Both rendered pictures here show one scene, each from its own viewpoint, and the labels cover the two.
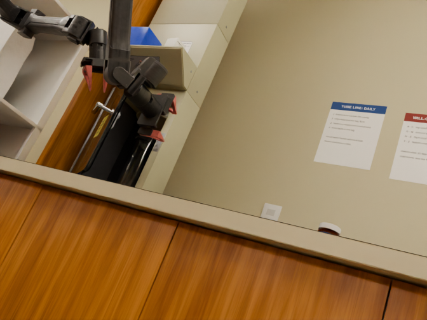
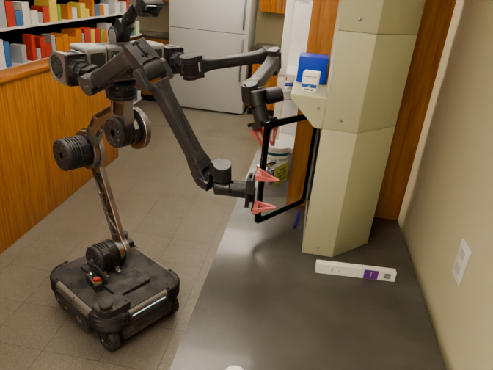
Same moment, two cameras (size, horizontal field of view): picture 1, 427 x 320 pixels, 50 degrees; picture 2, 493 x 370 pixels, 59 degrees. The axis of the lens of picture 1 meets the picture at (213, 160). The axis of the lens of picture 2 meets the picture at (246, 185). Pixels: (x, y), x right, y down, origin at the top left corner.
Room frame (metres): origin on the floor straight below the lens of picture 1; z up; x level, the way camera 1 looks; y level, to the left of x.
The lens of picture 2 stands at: (0.64, -0.94, 1.82)
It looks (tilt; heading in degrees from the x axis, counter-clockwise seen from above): 25 degrees down; 64
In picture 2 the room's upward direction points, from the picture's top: 5 degrees clockwise
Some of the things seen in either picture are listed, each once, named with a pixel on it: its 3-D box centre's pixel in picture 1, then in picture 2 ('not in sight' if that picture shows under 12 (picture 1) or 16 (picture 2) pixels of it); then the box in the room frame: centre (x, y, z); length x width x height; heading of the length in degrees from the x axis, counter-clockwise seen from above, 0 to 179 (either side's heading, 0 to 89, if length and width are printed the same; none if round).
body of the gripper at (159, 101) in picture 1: (149, 105); (241, 189); (1.19, 0.22, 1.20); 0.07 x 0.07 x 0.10; 57
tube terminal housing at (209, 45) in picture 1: (157, 125); (353, 143); (1.62, 0.24, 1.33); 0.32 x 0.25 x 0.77; 57
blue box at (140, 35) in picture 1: (140, 44); (312, 67); (1.51, 0.41, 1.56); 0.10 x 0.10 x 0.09; 57
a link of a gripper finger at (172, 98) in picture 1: (166, 109); (263, 182); (1.25, 0.19, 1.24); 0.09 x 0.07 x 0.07; 147
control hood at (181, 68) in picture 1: (148, 66); (307, 100); (1.47, 0.34, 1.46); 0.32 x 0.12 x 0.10; 57
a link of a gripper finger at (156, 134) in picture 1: (156, 129); (262, 201); (1.25, 0.19, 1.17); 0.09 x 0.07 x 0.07; 147
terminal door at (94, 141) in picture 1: (102, 123); (286, 167); (1.44, 0.39, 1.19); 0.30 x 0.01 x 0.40; 22
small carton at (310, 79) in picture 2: (173, 49); (310, 81); (1.43, 0.28, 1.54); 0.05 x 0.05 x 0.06; 50
